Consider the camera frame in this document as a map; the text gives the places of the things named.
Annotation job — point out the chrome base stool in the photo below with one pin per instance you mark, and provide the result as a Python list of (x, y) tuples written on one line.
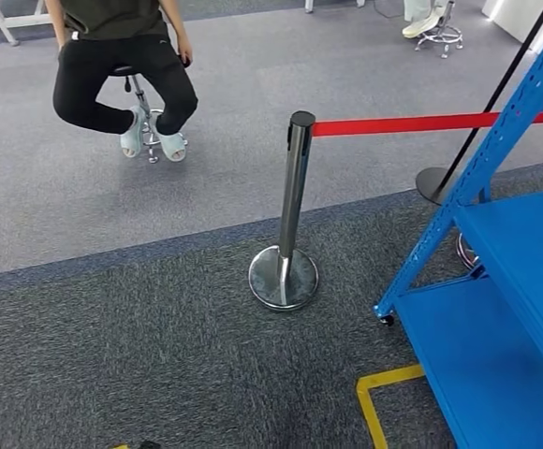
[(440, 38)]

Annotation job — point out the thin black pole with base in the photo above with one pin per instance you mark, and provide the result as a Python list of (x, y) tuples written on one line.
[(432, 186)]

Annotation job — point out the white table frame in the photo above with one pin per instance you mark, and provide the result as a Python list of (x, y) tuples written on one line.
[(28, 20)]

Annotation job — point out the chrome stanchion post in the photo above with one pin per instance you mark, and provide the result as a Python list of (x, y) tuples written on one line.
[(295, 186)]

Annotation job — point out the red barrier belt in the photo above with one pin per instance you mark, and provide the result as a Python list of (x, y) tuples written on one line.
[(393, 126)]

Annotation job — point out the black stool chrome base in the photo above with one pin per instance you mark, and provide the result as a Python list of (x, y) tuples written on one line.
[(142, 102)]

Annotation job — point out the blue metal shelf rack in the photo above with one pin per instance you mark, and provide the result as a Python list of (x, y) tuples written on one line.
[(510, 347)]

